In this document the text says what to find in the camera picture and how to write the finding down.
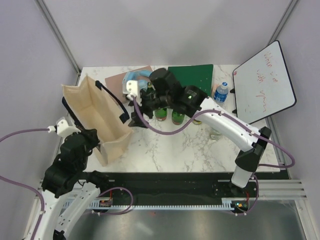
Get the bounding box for brown cardboard sheet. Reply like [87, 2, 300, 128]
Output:
[105, 65, 152, 103]

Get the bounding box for blue cap water bottle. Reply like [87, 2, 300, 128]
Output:
[213, 82, 229, 106]

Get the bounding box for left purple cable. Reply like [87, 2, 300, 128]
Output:
[0, 127, 133, 240]

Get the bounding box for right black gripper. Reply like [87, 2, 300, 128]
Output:
[128, 90, 171, 130]

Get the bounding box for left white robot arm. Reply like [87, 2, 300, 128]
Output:
[26, 129, 110, 240]

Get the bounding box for purple cable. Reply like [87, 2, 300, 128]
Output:
[0, 127, 133, 240]
[132, 96, 297, 216]

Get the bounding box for green glass bottle yellow cap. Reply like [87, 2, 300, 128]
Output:
[209, 127, 223, 142]

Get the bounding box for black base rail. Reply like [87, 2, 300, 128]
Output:
[74, 171, 261, 207]

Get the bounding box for light blue headphones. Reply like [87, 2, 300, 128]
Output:
[122, 70, 152, 95]

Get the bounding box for small whiteboard with writing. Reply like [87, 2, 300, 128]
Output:
[232, 40, 297, 124]

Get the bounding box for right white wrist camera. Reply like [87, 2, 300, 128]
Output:
[122, 80, 142, 106]

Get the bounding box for white cable duct strip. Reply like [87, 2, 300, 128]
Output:
[86, 199, 248, 211]

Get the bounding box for green binder folder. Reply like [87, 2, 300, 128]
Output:
[167, 64, 214, 96]

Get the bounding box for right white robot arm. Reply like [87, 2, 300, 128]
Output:
[122, 68, 271, 197]

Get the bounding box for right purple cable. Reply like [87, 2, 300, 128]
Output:
[132, 96, 297, 216]

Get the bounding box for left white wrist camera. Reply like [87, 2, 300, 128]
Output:
[47, 117, 81, 139]

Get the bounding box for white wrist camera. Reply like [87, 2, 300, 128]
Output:
[47, 117, 81, 139]
[122, 80, 142, 106]

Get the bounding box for beige canvas tote bag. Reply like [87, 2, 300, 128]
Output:
[62, 76, 133, 166]

